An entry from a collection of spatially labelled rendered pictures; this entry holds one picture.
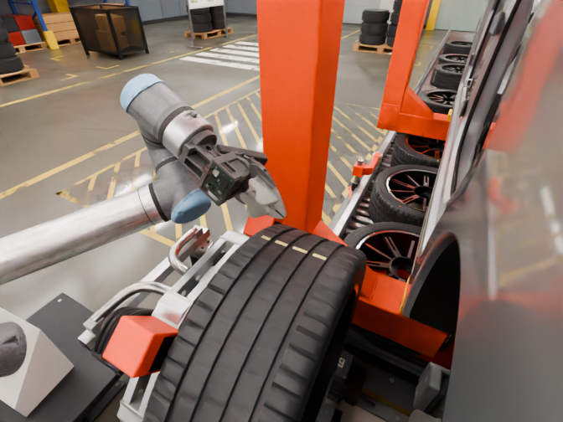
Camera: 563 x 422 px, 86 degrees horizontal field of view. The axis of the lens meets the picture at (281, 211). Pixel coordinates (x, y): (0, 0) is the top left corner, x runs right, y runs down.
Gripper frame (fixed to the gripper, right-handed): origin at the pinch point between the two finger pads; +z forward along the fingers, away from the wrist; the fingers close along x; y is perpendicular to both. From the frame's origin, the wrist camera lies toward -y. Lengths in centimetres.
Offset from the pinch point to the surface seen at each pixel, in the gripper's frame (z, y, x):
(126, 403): 2.6, 27.1, -36.9
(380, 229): 36, -108, -40
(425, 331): 59, -43, -27
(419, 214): 49, -130, -28
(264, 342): 12.5, 17.4, -8.4
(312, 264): 11.0, 1.1, -3.6
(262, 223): -3.4, -13.9, -16.7
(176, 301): -3.4, 15.1, -21.2
